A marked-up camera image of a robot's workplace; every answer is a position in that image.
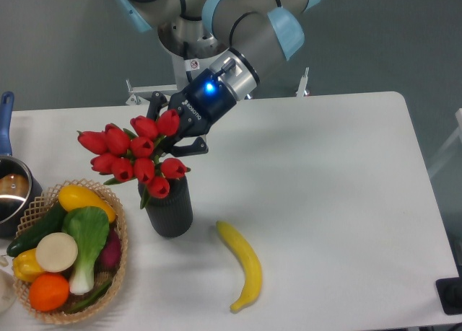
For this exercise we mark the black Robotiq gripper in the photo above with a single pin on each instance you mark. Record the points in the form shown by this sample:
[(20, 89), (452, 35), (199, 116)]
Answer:
[(199, 105)]

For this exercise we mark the red tulip bouquet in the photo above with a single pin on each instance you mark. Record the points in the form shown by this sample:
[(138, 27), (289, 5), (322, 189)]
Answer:
[(129, 155)]

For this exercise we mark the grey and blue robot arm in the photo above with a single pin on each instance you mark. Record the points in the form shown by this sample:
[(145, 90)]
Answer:
[(263, 34)]

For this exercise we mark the dark grey ribbed vase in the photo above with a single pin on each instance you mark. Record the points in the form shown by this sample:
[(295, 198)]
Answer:
[(171, 216)]

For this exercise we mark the yellow squash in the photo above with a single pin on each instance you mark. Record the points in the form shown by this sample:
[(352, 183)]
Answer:
[(75, 196)]

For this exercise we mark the green bok choy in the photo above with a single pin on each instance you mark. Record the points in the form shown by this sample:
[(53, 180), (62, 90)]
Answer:
[(89, 227)]

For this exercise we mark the yellow banana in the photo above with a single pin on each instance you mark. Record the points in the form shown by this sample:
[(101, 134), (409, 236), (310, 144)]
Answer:
[(249, 262)]

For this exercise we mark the purple sweet potato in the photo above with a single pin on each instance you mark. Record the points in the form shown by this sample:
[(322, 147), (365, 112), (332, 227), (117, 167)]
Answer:
[(111, 254)]

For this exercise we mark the woven wicker basket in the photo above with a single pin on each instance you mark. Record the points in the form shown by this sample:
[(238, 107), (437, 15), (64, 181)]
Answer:
[(38, 209)]

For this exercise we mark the dark green cucumber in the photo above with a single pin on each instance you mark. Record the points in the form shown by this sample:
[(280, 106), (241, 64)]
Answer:
[(50, 223)]

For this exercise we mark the round cream white slice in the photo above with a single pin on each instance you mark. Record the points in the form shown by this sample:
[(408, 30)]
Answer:
[(56, 252)]

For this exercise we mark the yellow bell pepper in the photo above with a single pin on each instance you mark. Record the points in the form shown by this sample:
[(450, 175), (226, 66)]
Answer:
[(26, 267)]

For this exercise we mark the green chili pepper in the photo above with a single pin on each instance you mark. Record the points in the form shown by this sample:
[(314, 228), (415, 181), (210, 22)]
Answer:
[(91, 299)]

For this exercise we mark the orange fruit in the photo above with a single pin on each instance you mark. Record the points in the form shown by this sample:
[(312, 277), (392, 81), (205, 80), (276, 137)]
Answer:
[(48, 292)]

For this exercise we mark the black device at table edge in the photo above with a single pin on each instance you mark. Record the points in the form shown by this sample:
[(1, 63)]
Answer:
[(449, 292)]

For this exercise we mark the blue handled saucepan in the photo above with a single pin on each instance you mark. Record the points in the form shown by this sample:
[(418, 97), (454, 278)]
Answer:
[(18, 186)]

